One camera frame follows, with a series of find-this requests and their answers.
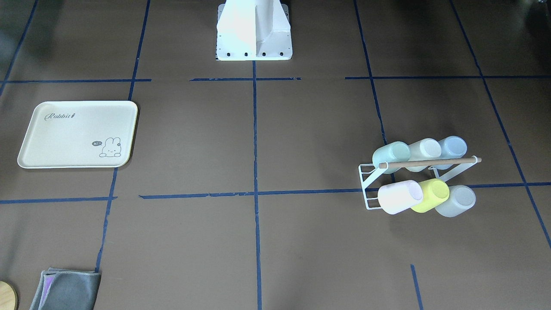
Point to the wooden mug tree stand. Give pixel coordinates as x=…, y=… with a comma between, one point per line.
x=8, y=297

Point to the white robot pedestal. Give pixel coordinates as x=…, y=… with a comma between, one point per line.
x=253, y=30

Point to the pink cup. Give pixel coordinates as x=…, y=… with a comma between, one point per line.
x=397, y=197

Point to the white wire cup rack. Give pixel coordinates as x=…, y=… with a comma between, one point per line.
x=368, y=173

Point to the cream rabbit tray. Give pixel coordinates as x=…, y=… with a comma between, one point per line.
x=64, y=134

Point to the grey cup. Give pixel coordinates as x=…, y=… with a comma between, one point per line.
x=461, y=198

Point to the green cup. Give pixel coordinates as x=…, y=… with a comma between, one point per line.
x=393, y=152

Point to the light blue cup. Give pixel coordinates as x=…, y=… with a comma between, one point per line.
x=452, y=147

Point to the yellow cup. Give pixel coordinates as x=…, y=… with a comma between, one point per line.
x=435, y=192

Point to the cream cup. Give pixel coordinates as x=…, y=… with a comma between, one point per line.
x=425, y=149

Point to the grey folded cloth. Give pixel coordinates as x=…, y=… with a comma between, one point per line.
x=64, y=289

